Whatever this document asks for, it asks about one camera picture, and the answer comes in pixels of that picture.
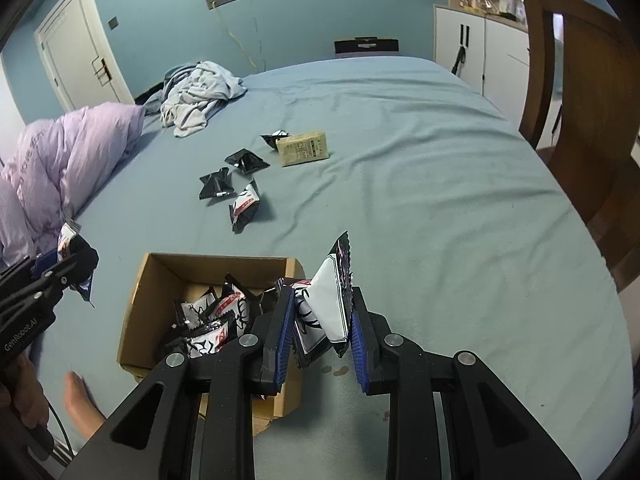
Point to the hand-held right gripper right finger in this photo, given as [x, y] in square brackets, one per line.
[357, 360]

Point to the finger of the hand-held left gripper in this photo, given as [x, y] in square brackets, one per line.
[42, 261]
[45, 287]

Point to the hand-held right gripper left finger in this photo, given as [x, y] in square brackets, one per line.
[285, 355]

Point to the black white snack packet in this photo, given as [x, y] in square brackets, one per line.
[245, 205]
[274, 138]
[245, 161]
[216, 187]
[70, 240]
[330, 300]

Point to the pile of black white packets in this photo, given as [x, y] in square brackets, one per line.
[210, 312]

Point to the brown cardboard box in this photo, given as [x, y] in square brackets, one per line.
[165, 280]

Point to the beige paper packet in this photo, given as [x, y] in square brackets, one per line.
[302, 149]

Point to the person's left hand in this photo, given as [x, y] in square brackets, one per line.
[22, 390]

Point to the person's bare foot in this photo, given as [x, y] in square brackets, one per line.
[80, 402]

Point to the purple printed duvet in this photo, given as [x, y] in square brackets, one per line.
[75, 150]

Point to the bed with blue sheet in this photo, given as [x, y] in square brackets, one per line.
[425, 160]

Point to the white door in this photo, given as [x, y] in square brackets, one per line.
[75, 50]

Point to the light grey garment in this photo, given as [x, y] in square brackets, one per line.
[200, 95]

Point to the blue grey garment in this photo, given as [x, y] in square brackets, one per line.
[175, 72]

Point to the white cabinet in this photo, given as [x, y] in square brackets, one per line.
[500, 60]

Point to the brown wooden chair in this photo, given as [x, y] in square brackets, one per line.
[590, 110]

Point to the group of small cosmetic bottles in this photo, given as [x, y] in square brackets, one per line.
[492, 4]

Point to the grey wall switch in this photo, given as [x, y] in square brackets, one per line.
[113, 22]

